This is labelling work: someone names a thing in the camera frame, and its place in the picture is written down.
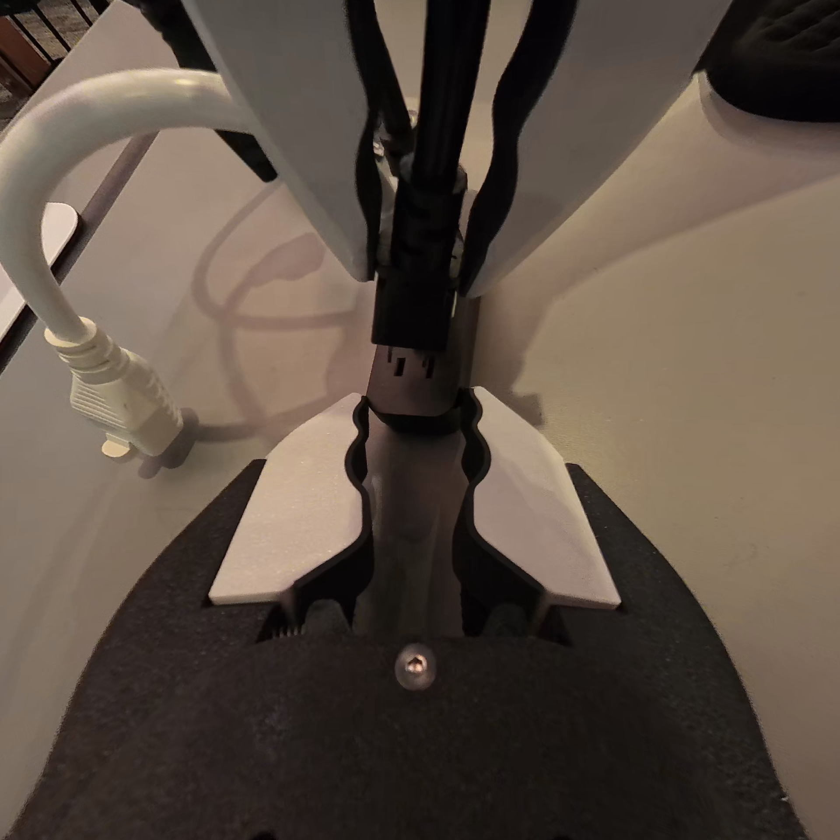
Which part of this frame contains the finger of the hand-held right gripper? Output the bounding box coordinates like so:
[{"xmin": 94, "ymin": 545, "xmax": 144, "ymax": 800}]
[
  {"xmin": 459, "ymin": 0, "xmax": 732, "ymax": 298},
  {"xmin": 180, "ymin": 0, "xmax": 385, "ymax": 283}
]

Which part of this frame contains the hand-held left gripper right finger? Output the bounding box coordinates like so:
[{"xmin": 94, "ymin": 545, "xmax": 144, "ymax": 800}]
[{"xmin": 458, "ymin": 386, "xmax": 622, "ymax": 635}]

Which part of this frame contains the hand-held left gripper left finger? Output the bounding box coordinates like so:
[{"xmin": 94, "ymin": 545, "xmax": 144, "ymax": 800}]
[{"xmin": 209, "ymin": 392, "xmax": 373, "ymax": 624}]

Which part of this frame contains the black power strip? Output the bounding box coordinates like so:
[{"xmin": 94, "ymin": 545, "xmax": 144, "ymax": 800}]
[{"xmin": 364, "ymin": 295, "xmax": 478, "ymax": 437}]

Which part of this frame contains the white power plug with cable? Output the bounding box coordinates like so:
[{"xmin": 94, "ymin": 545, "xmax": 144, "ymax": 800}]
[{"xmin": 0, "ymin": 69, "xmax": 396, "ymax": 462}]

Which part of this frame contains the thin black cable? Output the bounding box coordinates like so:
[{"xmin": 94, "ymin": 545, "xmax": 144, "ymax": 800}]
[{"xmin": 371, "ymin": 0, "xmax": 491, "ymax": 353}]

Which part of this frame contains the black rounded object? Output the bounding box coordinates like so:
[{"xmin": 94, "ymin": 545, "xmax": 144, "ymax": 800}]
[{"xmin": 697, "ymin": 0, "xmax": 840, "ymax": 123}]

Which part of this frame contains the white rounded plastic plate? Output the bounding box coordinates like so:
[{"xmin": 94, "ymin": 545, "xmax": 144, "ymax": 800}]
[{"xmin": 0, "ymin": 202, "xmax": 81, "ymax": 343}]

